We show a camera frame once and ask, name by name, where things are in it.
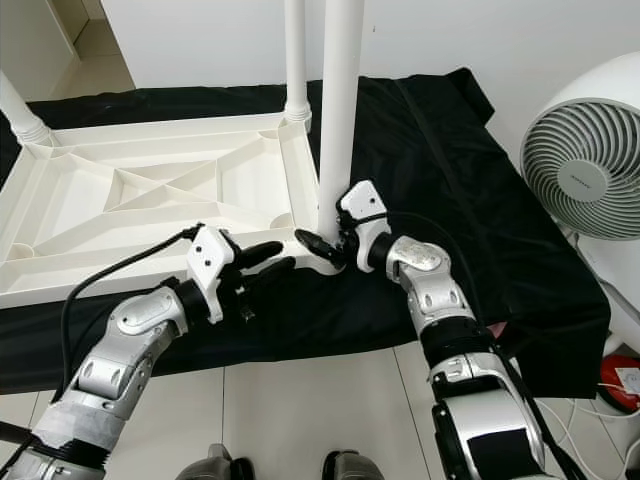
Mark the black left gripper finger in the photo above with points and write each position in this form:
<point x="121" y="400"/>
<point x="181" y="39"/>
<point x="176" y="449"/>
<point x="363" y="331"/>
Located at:
<point x="261" y="254"/>
<point x="272" y="275"/>

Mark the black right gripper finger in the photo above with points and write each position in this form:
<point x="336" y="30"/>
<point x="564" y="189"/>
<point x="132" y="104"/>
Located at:
<point x="321" y="249"/>

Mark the white plastic children table top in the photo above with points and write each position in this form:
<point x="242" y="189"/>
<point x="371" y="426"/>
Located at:
<point x="150" y="230"/>

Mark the black table cloth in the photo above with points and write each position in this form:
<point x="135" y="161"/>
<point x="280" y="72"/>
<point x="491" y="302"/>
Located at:
<point x="450" y="180"/>

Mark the pink plastic item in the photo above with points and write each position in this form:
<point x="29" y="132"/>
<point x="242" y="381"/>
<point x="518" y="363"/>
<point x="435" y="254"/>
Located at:
<point x="497" y="332"/>

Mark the white round fan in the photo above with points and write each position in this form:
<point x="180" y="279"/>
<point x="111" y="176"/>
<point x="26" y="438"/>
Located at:
<point x="585" y="150"/>

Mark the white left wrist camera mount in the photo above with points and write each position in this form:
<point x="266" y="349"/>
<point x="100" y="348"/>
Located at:
<point x="210" y="260"/>

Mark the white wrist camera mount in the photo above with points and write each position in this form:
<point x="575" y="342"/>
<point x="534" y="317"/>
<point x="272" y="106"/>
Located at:
<point x="210" y="260"/>
<point x="363" y="200"/>

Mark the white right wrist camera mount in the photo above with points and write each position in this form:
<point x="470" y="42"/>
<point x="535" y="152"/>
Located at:
<point x="363" y="200"/>

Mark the black table frame leg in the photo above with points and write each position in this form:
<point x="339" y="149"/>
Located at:
<point x="15" y="432"/>

